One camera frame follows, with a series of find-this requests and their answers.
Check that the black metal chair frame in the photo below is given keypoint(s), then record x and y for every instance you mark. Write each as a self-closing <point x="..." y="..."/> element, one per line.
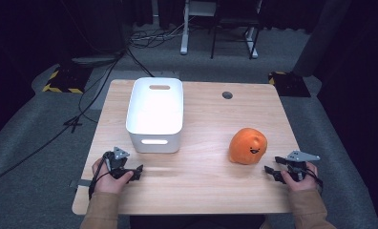
<point x="235" y="20"/>

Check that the person's left hand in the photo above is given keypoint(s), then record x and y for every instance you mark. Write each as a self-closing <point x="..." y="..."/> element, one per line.
<point x="106" y="183"/>

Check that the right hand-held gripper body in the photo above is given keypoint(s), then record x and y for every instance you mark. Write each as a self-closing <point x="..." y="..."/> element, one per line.
<point x="300" y="159"/>

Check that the white plastic storage bin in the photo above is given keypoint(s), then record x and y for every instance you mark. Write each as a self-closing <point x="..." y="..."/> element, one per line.
<point x="154" y="114"/>

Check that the white desk leg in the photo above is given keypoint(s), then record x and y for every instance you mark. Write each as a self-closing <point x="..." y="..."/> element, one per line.
<point x="252" y="43"/>
<point x="185" y="31"/>

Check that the grey tape strip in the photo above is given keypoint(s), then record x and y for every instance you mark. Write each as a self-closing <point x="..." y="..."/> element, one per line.
<point x="82" y="183"/>

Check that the orange smiling plush toy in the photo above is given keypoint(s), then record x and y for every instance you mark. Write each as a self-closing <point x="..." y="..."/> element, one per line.
<point x="246" y="146"/>

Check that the person's right hand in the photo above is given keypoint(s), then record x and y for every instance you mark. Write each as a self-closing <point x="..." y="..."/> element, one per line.
<point x="303" y="185"/>

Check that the black yellow striped base plate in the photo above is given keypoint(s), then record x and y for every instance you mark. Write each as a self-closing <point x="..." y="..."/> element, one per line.
<point x="67" y="79"/>
<point x="289" y="84"/>

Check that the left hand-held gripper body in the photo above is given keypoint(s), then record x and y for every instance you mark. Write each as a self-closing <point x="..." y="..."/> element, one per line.
<point x="117" y="160"/>

